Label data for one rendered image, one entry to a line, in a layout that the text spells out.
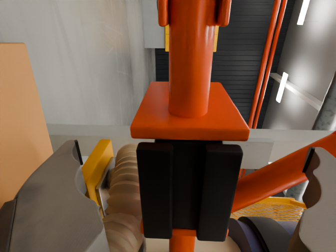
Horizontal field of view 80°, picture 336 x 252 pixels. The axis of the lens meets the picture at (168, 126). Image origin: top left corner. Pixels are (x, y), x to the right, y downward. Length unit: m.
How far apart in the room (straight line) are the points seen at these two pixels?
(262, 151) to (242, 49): 10.01
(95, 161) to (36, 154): 0.18
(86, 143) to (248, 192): 1.29
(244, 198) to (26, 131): 0.36
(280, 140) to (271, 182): 1.24
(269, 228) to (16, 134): 0.40
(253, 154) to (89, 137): 1.02
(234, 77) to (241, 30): 2.25
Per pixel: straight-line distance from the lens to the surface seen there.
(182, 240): 0.18
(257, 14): 11.20
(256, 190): 0.18
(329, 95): 6.14
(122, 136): 1.30
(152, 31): 7.51
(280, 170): 0.18
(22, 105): 0.41
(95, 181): 0.29
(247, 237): 0.29
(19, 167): 0.42
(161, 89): 0.15
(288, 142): 1.43
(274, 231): 0.31
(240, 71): 11.37
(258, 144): 1.30
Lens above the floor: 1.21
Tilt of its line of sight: 3 degrees down
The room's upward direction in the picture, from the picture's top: 91 degrees clockwise
